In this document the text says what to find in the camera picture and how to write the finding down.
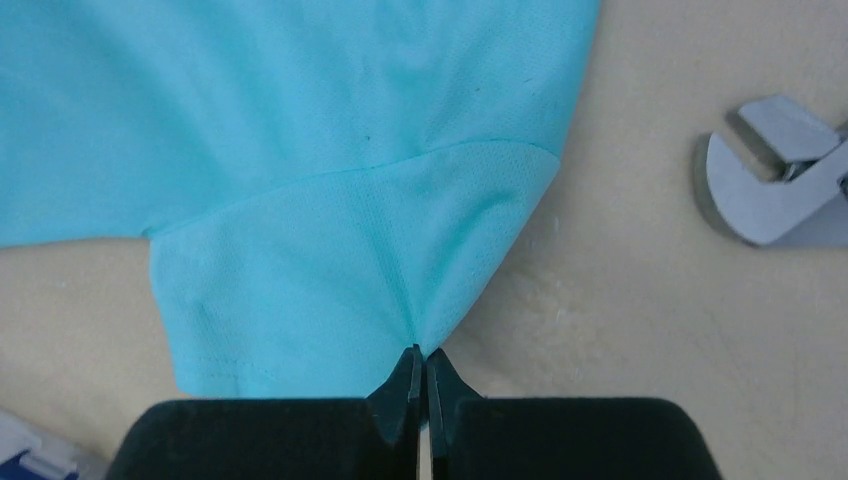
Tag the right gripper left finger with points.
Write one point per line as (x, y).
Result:
(375, 437)

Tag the clear plastic screw box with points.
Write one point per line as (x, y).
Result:
(28, 452)

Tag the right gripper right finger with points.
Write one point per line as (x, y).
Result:
(475, 437)

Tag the teal t-shirt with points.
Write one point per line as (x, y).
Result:
(323, 184)

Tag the adjustable wrench red handle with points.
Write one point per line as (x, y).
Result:
(792, 194)

